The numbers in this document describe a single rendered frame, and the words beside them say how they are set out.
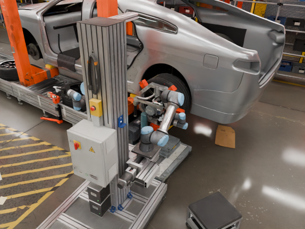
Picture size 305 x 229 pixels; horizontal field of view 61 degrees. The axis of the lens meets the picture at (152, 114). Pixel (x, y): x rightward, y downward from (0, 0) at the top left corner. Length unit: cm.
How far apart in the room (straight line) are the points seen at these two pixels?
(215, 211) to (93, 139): 141
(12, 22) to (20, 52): 46
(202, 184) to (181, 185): 27
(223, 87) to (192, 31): 72
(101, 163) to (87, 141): 20
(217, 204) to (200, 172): 87
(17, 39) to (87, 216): 292
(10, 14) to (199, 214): 370
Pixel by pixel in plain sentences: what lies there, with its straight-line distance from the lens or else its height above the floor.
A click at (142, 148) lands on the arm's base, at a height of 86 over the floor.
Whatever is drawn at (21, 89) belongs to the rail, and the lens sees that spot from 524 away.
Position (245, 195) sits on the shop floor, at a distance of 347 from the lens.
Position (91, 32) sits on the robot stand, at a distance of 192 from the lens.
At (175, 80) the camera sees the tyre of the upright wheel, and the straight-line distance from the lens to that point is 322.
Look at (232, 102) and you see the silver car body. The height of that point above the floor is 106.
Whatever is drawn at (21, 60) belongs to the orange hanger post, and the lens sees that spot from 468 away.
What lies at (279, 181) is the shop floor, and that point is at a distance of 384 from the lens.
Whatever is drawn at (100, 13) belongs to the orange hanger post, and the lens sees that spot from 302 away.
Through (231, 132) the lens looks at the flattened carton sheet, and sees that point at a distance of 447.
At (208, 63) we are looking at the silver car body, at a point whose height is 144.
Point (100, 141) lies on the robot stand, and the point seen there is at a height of 123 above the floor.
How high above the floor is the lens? 242
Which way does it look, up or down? 31 degrees down
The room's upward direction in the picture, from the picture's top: 2 degrees clockwise
